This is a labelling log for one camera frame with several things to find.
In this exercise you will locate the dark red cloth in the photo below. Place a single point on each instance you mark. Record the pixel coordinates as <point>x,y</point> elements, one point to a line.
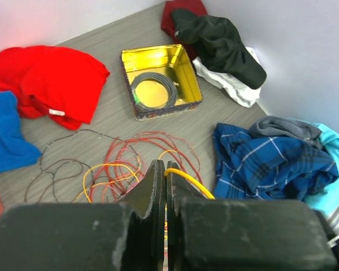
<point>176,12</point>

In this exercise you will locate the black cloth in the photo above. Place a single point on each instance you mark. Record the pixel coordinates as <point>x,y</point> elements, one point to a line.
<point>223,49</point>

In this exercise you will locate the blue plaid cloth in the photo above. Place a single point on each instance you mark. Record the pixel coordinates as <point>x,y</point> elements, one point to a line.
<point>268,167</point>

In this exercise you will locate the cyan cloth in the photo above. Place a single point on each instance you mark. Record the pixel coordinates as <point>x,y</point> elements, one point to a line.
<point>327,200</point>

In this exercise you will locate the white cloth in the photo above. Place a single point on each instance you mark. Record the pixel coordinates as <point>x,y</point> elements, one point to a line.
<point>241,93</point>

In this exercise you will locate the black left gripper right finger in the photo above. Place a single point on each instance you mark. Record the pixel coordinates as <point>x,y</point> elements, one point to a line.
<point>222,234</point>

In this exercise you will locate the royal blue cloth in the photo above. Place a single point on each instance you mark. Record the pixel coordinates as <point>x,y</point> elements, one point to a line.
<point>15,151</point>

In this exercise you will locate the dark grey cloth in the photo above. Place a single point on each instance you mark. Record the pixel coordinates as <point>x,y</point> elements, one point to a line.
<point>272,126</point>

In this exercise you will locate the gold tin box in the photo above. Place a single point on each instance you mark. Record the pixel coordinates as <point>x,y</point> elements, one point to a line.
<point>160,81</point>

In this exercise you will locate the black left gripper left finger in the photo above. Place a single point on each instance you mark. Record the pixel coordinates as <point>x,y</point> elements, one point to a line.
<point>126,235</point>

